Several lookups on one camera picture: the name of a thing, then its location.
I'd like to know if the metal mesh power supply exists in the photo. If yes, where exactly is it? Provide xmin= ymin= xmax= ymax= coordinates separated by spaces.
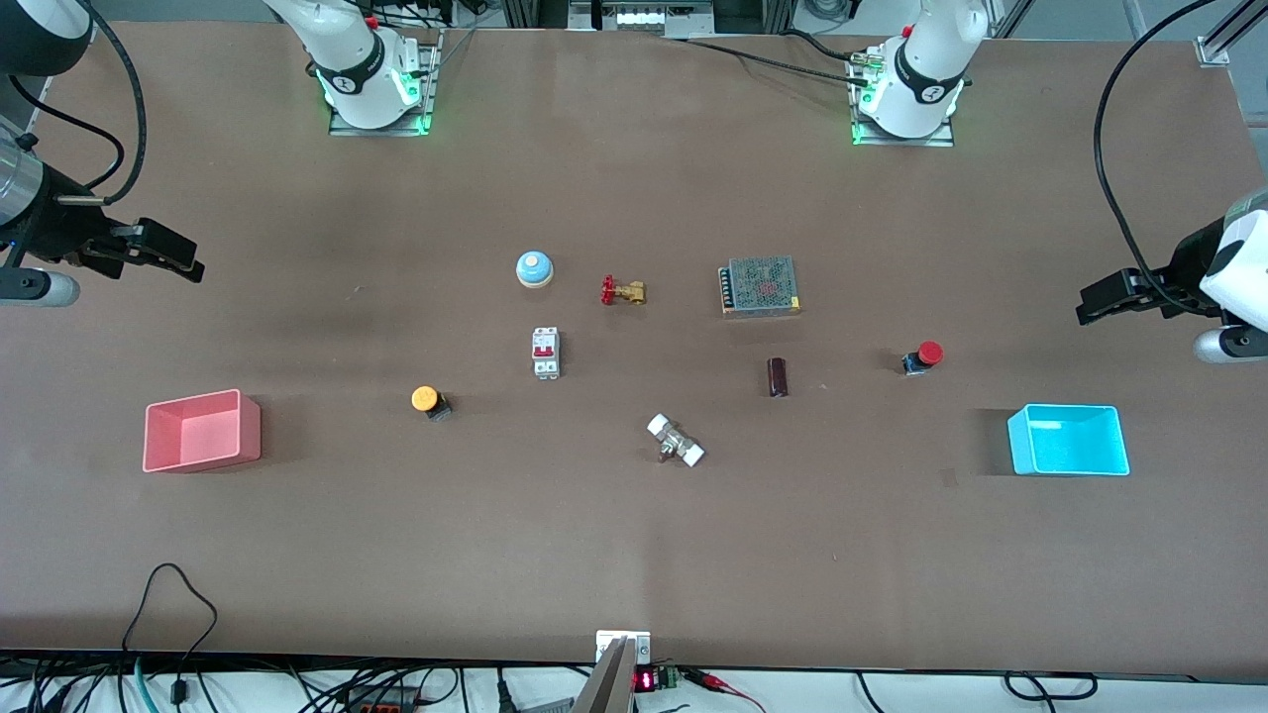
xmin=718 ymin=255 xmax=802 ymax=319

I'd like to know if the aluminium profile bracket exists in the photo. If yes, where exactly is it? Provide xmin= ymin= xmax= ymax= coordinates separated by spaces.
xmin=1193 ymin=0 xmax=1268 ymax=68

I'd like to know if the cyan plastic box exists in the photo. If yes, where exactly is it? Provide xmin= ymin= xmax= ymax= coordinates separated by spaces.
xmin=1006 ymin=403 xmax=1131 ymax=478

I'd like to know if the black cable across table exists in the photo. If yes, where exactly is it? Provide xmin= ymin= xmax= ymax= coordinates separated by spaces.
xmin=662 ymin=30 xmax=873 ymax=82

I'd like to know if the black looped cable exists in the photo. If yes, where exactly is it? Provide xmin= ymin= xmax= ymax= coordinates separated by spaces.
xmin=121 ymin=562 xmax=220 ymax=706

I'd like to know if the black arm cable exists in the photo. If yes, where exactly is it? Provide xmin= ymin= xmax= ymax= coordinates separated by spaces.
xmin=1093 ymin=0 xmax=1221 ymax=290
xmin=3 ymin=72 xmax=108 ymax=191
xmin=85 ymin=0 xmax=151 ymax=204

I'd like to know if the aluminium frame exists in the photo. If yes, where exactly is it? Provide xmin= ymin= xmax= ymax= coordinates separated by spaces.
xmin=498 ymin=0 xmax=799 ymax=43

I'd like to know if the grey camera mount beam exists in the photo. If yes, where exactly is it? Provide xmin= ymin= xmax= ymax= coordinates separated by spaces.
xmin=571 ymin=629 xmax=654 ymax=713

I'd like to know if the white and metal pipe fitting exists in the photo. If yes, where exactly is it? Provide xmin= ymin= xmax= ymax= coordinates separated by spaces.
xmin=646 ymin=413 xmax=706 ymax=468

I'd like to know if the pink plastic box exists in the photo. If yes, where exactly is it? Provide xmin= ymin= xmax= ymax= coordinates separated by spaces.
xmin=142 ymin=388 xmax=263 ymax=474

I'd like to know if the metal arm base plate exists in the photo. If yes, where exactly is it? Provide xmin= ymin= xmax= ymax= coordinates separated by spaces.
xmin=328 ymin=28 xmax=443 ymax=138
xmin=850 ymin=48 xmax=956 ymax=149

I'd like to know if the black coiled cable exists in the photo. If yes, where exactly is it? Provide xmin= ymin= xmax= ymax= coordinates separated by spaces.
xmin=1003 ymin=671 xmax=1099 ymax=703

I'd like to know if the red clip lead cable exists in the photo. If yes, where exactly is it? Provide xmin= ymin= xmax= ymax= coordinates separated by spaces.
xmin=684 ymin=668 xmax=769 ymax=713

